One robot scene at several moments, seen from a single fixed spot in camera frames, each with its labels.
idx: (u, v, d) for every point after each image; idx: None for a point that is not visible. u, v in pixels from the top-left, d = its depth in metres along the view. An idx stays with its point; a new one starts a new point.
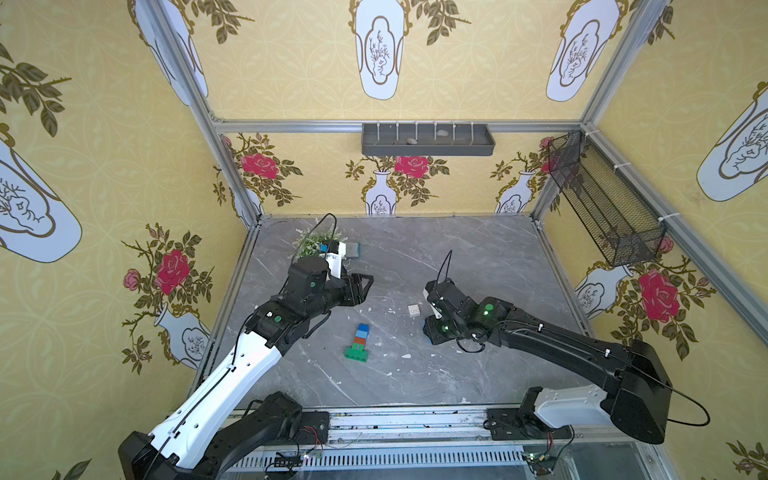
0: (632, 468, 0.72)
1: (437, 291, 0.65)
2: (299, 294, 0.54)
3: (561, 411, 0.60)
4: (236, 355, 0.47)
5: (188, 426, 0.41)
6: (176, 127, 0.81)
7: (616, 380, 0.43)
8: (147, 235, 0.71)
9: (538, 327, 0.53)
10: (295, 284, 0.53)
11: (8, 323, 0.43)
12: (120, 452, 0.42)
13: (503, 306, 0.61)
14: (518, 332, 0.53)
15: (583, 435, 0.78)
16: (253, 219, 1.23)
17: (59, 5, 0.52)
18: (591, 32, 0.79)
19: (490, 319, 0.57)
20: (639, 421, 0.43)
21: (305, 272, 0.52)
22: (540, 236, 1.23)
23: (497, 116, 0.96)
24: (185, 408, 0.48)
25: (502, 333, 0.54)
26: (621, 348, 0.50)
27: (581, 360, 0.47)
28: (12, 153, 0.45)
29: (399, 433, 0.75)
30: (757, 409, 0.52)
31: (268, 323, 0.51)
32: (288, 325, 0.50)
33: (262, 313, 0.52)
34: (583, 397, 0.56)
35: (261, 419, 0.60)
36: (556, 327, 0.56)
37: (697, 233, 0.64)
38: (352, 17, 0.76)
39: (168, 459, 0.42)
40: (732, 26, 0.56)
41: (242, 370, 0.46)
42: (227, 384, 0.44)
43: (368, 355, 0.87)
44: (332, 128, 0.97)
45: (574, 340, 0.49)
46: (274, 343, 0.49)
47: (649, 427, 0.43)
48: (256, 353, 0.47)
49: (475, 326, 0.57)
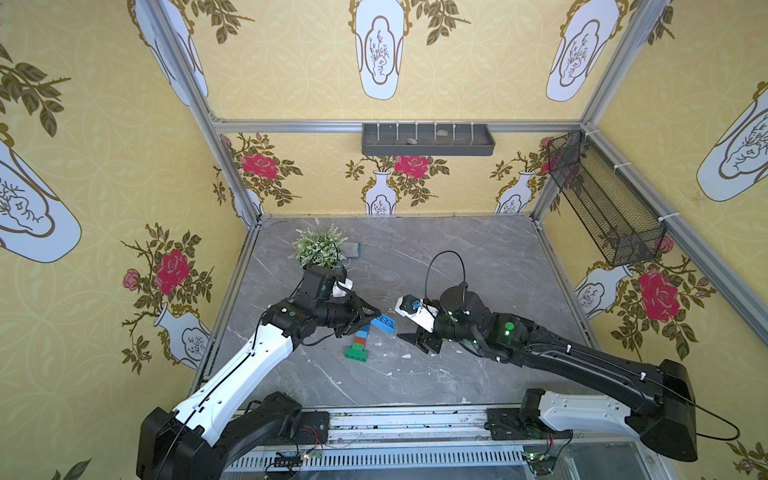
0: (632, 468, 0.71)
1: (462, 302, 0.55)
2: (311, 295, 0.60)
3: (573, 418, 0.59)
4: (257, 342, 0.51)
5: (213, 402, 0.43)
6: (176, 126, 0.81)
7: (655, 405, 0.42)
8: (147, 235, 0.71)
9: (566, 349, 0.50)
10: (307, 286, 0.60)
11: (7, 324, 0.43)
12: (143, 426, 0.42)
13: (524, 325, 0.54)
14: (545, 355, 0.50)
15: (583, 435, 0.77)
16: (253, 219, 1.23)
17: (58, 5, 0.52)
18: (591, 32, 0.79)
19: (512, 342, 0.53)
20: (672, 444, 0.44)
21: (319, 275, 0.59)
22: (540, 236, 1.23)
23: (497, 116, 0.96)
24: (207, 388, 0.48)
25: (527, 356, 0.51)
26: (656, 372, 0.45)
27: (613, 381, 0.45)
28: (12, 153, 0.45)
29: (399, 433, 0.75)
30: (757, 409, 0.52)
31: (283, 317, 0.56)
32: (303, 319, 0.56)
33: (276, 308, 0.58)
34: (602, 409, 0.55)
35: (264, 415, 0.60)
36: (583, 346, 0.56)
37: (698, 234, 0.64)
38: (352, 17, 0.76)
39: (193, 430, 0.42)
40: (732, 26, 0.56)
41: (262, 355, 0.50)
42: (247, 368, 0.48)
43: (368, 355, 0.87)
44: (332, 128, 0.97)
45: (604, 361, 0.47)
46: (290, 332, 0.53)
47: (683, 447, 0.43)
48: (274, 341, 0.52)
49: (497, 348, 0.53)
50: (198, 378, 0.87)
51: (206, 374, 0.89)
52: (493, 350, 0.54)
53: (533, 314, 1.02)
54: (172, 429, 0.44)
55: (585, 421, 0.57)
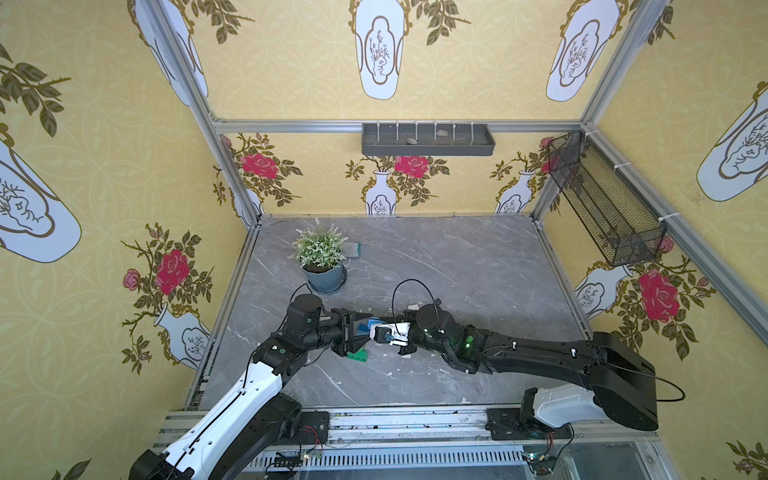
0: (633, 468, 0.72)
1: (437, 321, 0.60)
2: (298, 330, 0.61)
3: (559, 411, 0.60)
4: (247, 380, 0.53)
5: (203, 442, 0.44)
6: (176, 127, 0.81)
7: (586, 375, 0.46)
8: (147, 235, 0.71)
9: (512, 346, 0.57)
10: (293, 320, 0.60)
11: (7, 323, 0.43)
12: (134, 469, 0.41)
13: (481, 334, 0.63)
14: (497, 356, 0.57)
15: (583, 435, 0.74)
16: (253, 219, 1.23)
17: (60, 6, 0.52)
18: (591, 32, 0.79)
19: (474, 351, 0.60)
20: (628, 410, 0.43)
21: (304, 309, 0.60)
22: (540, 236, 1.23)
23: (497, 116, 0.96)
24: (198, 428, 0.46)
25: (487, 361, 0.57)
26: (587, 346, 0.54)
27: (553, 366, 0.50)
28: (12, 153, 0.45)
29: (399, 433, 0.75)
30: (756, 409, 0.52)
31: (273, 355, 0.57)
32: (293, 356, 0.58)
33: (267, 346, 0.59)
34: (577, 394, 0.56)
35: (257, 429, 0.59)
36: (526, 340, 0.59)
37: (697, 233, 0.64)
38: (353, 17, 0.76)
39: (183, 473, 0.43)
40: (732, 26, 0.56)
41: (252, 394, 0.51)
42: (237, 408, 0.49)
43: (368, 355, 0.87)
44: (332, 128, 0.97)
45: (541, 350, 0.53)
46: (280, 372, 0.55)
47: (637, 413, 0.43)
48: (264, 378, 0.53)
49: (465, 360, 0.60)
50: (198, 378, 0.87)
51: (206, 374, 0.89)
52: (462, 362, 0.61)
53: (533, 314, 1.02)
54: (162, 471, 0.45)
55: (568, 410, 0.57)
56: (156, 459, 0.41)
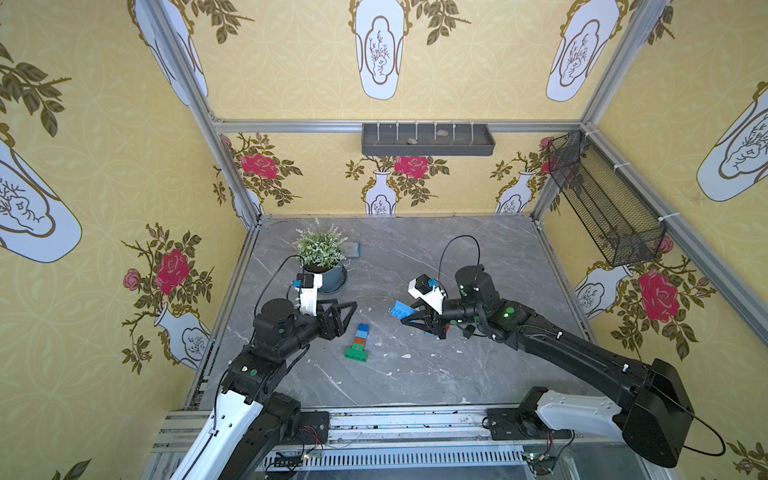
0: (633, 468, 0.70)
1: (474, 279, 0.60)
2: (270, 344, 0.54)
3: (566, 415, 0.60)
4: (218, 416, 0.48)
5: None
6: (176, 127, 0.81)
7: (629, 396, 0.43)
8: (148, 235, 0.72)
9: (557, 335, 0.53)
10: (261, 334, 0.53)
11: (8, 323, 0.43)
12: None
13: (524, 311, 0.59)
14: (535, 336, 0.54)
15: (583, 435, 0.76)
16: (253, 219, 1.23)
17: (59, 5, 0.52)
18: (591, 32, 0.79)
19: (510, 322, 0.58)
20: (651, 440, 0.43)
21: (272, 322, 0.52)
22: (540, 236, 1.23)
23: (497, 116, 0.96)
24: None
25: (520, 337, 0.55)
26: (641, 364, 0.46)
27: (595, 370, 0.47)
28: (12, 153, 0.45)
29: (399, 433, 0.75)
30: (757, 409, 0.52)
31: (246, 376, 0.52)
32: (268, 374, 0.52)
33: (237, 367, 0.53)
34: (594, 407, 0.55)
35: (254, 442, 0.59)
36: (577, 337, 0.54)
37: (697, 233, 0.64)
38: (352, 17, 0.76)
39: None
40: (732, 26, 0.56)
41: (225, 431, 0.47)
42: (212, 450, 0.45)
43: (368, 355, 0.87)
44: (332, 128, 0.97)
45: (591, 350, 0.50)
46: (254, 396, 0.50)
47: (661, 447, 0.42)
48: (238, 411, 0.48)
49: (495, 327, 0.58)
50: (198, 378, 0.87)
51: (206, 374, 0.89)
52: (492, 328, 0.59)
53: None
54: None
55: (577, 419, 0.57)
56: None
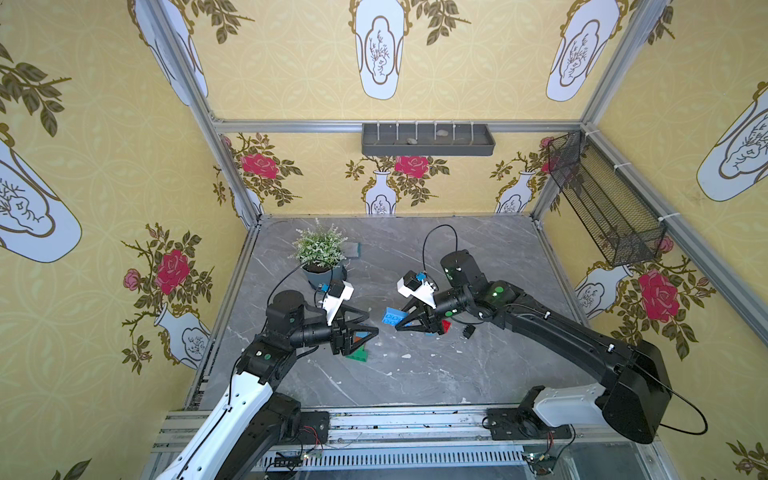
0: (632, 468, 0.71)
1: (456, 262, 0.61)
2: (281, 332, 0.56)
3: (558, 408, 0.60)
4: (232, 394, 0.50)
5: (192, 469, 0.43)
6: (176, 127, 0.81)
7: (614, 375, 0.43)
8: (147, 235, 0.71)
9: (545, 315, 0.53)
10: (273, 322, 0.56)
11: (8, 323, 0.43)
12: None
13: (513, 291, 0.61)
14: (522, 315, 0.54)
15: (583, 435, 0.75)
16: (253, 219, 1.23)
17: (59, 5, 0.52)
18: (591, 32, 0.79)
19: (498, 301, 0.57)
20: (629, 419, 0.44)
21: (284, 310, 0.55)
22: (540, 236, 1.23)
23: (497, 116, 0.96)
24: (186, 454, 0.44)
25: (507, 315, 0.54)
26: (626, 345, 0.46)
27: (581, 351, 0.47)
28: (12, 153, 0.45)
29: (399, 433, 0.75)
30: (757, 409, 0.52)
31: (259, 361, 0.54)
32: (281, 359, 0.55)
33: (251, 351, 0.56)
34: (580, 395, 0.57)
35: (256, 435, 0.59)
36: (564, 317, 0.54)
37: (698, 234, 0.64)
38: (353, 17, 0.76)
39: None
40: (732, 27, 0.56)
41: (239, 408, 0.49)
42: (225, 426, 0.47)
43: (368, 355, 0.87)
44: (332, 128, 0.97)
45: (578, 330, 0.50)
46: (267, 379, 0.52)
47: (639, 425, 0.43)
48: (252, 389, 0.51)
49: (483, 306, 0.57)
50: (198, 378, 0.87)
51: (206, 374, 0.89)
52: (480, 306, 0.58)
53: None
54: None
55: (566, 410, 0.58)
56: None
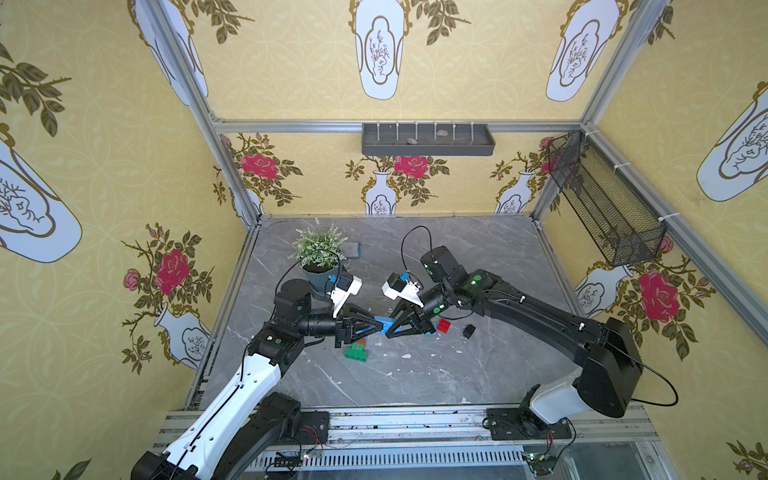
0: (633, 468, 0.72)
1: (431, 257, 0.65)
2: (289, 319, 0.58)
3: (549, 402, 0.61)
4: (244, 373, 0.52)
5: (204, 438, 0.43)
6: (176, 126, 0.81)
7: (585, 352, 0.45)
8: (147, 235, 0.71)
9: (520, 298, 0.55)
10: (282, 310, 0.57)
11: (8, 323, 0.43)
12: (133, 471, 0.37)
13: (490, 278, 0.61)
14: (499, 301, 0.55)
15: (584, 435, 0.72)
16: (253, 219, 1.23)
17: (59, 5, 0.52)
18: (591, 32, 0.79)
19: (477, 289, 0.59)
20: (601, 393, 0.45)
21: (292, 298, 0.57)
22: (539, 236, 1.23)
23: (497, 116, 0.96)
24: (198, 425, 0.45)
25: (485, 303, 0.56)
26: (597, 322, 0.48)
27: (551, 330, 0.49)
28: (12, 153, 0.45)
29: (399, 433, 0.75)
30: (757, 410, 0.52)
31: (269, 346, 0.56)
32: (290, 345, 0.57)
33: (262, 337, 0.58)
34: (562, 383, 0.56)
35: (259, 426, 0.59)
36: (539, 300, 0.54)
37: (698, 233, 0.64)
38: (352, 17, 0.76)
39: (186, 471, 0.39)
40: (732, 26, 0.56)
41: (250, 386, 0.50)
42: (237, 401, 0.48)
43: (368, 355, 0.87)
44: (332, 128, 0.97)
45: (551, 310, 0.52)
46: (279, 361, 0.54)
47: (611, 399, 0.44)
48: (262, 369, 0.53)
49: (462, 294, 0.59)
50: (198, 378, 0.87)
51: (206, 374, 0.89)
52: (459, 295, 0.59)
53: None
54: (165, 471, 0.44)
55: (556, 401, 0.59)
56: (158, 459, 0.41)
